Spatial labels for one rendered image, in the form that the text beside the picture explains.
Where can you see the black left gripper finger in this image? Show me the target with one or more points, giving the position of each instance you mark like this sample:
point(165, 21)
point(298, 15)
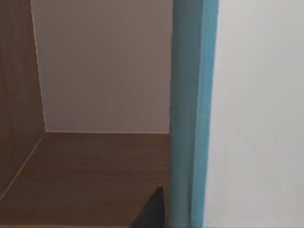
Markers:
point(153, 212)

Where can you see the blue book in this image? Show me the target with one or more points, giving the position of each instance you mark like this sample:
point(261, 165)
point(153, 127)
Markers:
point(190, 114)

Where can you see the wooden open shelf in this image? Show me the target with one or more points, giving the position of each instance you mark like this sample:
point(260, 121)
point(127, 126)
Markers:
point(71, 178)

